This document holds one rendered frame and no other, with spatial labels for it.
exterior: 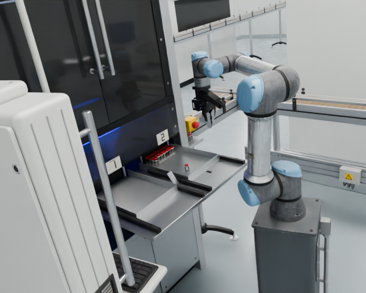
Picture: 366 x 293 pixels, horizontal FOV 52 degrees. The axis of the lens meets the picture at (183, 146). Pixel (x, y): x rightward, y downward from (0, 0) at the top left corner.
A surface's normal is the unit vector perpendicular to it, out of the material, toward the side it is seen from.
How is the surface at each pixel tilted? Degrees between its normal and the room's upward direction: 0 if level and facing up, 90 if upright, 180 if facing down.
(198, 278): 0
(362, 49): 90
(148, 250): 90
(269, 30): 90
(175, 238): 90
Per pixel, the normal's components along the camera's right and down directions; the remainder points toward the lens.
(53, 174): 0.87, 0.08
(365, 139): -0.63, 0.40
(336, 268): -0.14, -0.90
